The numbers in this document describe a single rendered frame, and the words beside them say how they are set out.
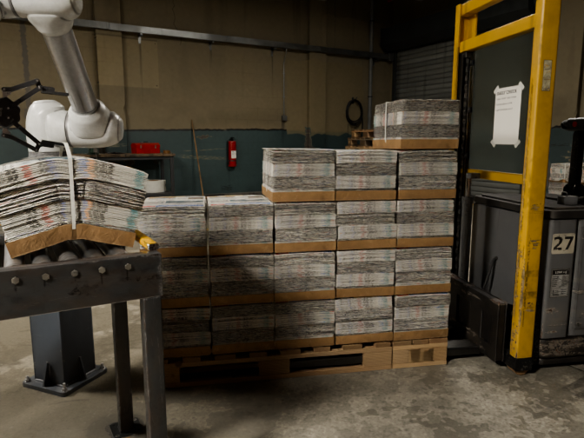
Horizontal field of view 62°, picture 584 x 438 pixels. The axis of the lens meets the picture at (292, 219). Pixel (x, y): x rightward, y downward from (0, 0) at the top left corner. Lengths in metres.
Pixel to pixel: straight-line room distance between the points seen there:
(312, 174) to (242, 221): 0.37
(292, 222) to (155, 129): 6.90
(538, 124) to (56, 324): 2.27
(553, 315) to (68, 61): 2.37
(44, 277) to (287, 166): 1.18
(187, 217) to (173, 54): 7.15
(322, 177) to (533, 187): 0.93
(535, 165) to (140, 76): 7.42
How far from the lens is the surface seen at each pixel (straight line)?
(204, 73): 9.29
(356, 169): 2.23
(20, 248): 1.46
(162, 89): 9.02
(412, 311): 2.47
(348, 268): 2.29
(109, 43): 8.83
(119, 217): 1.48
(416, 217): 2.36
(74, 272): 1.34
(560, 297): 2.67
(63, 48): 2.00
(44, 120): 2.31
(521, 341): 2.57
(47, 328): 2.46
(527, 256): 2.46
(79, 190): 1.46
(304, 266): 2.22
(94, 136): 2.24
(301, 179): 2.17
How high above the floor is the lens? 1.10
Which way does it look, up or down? 9 degrees down
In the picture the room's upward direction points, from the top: straight up
